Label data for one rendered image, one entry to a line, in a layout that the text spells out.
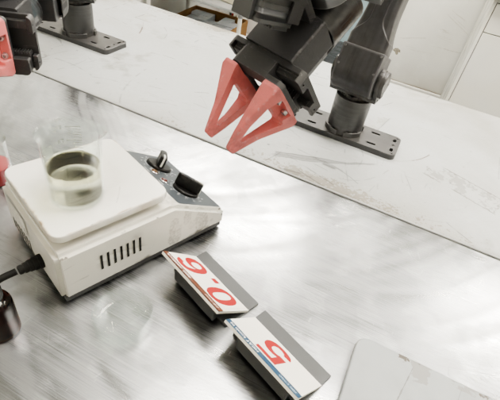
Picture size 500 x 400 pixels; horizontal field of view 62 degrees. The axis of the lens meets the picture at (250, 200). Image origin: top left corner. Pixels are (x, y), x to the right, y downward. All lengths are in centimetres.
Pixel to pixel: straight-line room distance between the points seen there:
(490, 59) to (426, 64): 72
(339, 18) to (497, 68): 234
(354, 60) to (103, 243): 46
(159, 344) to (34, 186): 19
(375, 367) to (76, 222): 31
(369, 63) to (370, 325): 38
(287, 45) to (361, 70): 27
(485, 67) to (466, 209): 210
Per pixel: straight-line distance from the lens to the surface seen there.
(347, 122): 73
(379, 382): 43
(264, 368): 39
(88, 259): 42
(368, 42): 69
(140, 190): 43
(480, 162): 85
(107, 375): 41
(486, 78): 279
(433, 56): 336
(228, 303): 42
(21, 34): 60
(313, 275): 50
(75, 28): 99
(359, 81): 68
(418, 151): 80
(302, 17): 44
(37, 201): 43
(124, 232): 42
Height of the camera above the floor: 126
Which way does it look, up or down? 40 degrees down
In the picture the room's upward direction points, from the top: 11 degrees clockwise
